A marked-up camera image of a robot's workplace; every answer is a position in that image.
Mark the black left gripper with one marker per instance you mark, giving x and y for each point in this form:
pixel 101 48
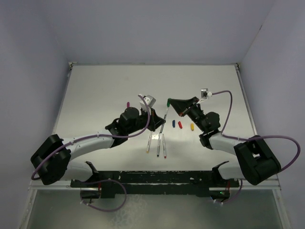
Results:
pixel 156 121

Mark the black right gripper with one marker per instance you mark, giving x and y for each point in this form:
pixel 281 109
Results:
pixel 181 106

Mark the silver pen green tip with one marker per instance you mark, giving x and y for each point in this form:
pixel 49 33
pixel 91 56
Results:
pixel 164 118

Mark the green pen cap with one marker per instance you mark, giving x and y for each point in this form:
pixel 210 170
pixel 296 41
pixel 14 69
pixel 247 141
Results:
pixel 168 102

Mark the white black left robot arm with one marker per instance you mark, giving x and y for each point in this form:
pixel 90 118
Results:
pixel 54 159

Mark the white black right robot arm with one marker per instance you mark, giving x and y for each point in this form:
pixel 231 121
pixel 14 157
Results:
pixel 255 160

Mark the silver pen yellow tip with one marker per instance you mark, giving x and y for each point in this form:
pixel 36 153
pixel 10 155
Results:
pixel 149 142

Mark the silver pen red tip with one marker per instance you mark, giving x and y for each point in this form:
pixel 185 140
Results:
pixel 164 147

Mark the silver pen blue tip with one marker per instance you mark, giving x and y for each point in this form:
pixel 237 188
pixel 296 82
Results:
pixel 158 144

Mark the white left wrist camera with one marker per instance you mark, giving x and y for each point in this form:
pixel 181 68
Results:
pixel 149 100

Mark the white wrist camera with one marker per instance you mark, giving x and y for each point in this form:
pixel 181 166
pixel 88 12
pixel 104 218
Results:
pixel 205 95
pixel 149 100

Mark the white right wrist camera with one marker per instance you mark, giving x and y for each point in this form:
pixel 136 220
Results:
pixel 205 95

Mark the aluminium table edge rail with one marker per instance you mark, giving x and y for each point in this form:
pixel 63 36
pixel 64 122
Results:
pixel 237 68

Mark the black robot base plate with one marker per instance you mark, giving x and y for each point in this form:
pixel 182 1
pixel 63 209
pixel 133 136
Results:
pixel 108 184

